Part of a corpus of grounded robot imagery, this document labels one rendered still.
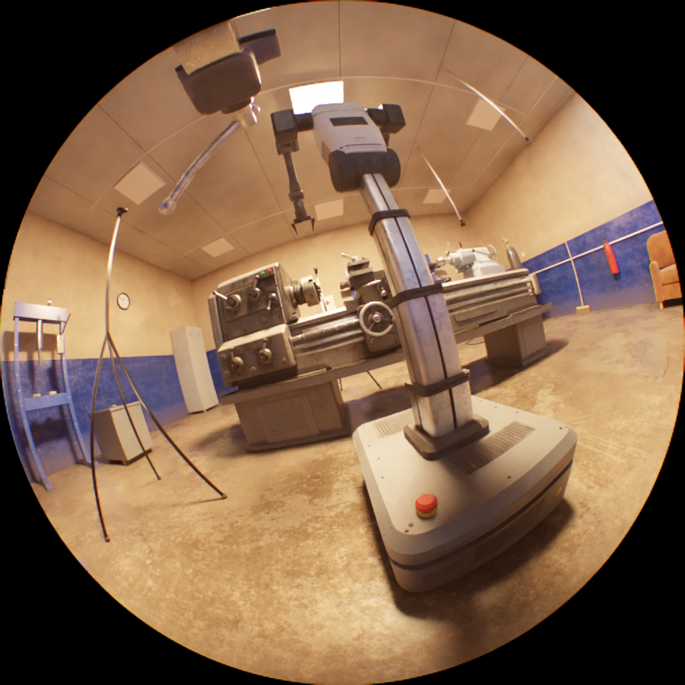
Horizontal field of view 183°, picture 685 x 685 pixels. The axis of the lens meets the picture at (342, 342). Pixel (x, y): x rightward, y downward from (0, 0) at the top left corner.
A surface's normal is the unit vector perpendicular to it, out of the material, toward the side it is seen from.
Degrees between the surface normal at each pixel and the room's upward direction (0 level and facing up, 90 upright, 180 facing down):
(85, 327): 90
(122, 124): 180
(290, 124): 120
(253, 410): 90
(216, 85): 180
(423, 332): 90
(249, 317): 90
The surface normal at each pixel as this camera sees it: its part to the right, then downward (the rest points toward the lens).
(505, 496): -0.14, -0.71
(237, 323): 0.00, -0.02
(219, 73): 0.26, 0.96
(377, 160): 0.16, 0.34
